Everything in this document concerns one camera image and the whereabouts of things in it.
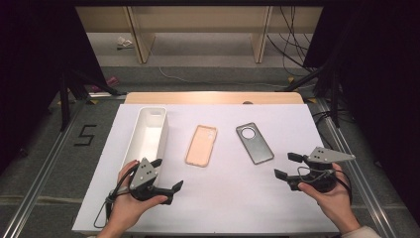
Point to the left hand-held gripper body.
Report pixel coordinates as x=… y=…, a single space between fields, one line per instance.
x=143 y=173

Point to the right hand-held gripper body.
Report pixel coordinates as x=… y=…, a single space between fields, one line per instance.
x=325 y=155

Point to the white plastic storage box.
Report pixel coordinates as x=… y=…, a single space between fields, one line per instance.
x=148 y=135

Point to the grey phone case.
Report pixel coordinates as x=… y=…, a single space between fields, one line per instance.
x=256 y=147

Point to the beige phone case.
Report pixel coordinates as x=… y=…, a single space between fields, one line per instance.
x=200 y=147

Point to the person's left hand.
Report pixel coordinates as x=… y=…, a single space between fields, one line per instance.
x=125 y=211

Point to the person's right hand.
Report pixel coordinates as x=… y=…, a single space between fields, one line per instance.
x=336 y=205

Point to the black metal stand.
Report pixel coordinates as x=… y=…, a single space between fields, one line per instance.
x=335 y=99
x=65 y=99

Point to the light wooden table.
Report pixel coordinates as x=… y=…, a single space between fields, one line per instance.
x=211 y=98

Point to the pink object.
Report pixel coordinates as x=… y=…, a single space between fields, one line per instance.
x=111 y=81

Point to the dark curtain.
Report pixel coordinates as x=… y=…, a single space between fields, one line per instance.
x=379 y=66
x=33 y=49

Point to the crumpled white paper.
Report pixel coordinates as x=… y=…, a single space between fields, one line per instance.
x=124 y=43

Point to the aluminium floor rail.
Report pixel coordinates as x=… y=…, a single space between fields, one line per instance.
x=360 y=178
x=36 y=188

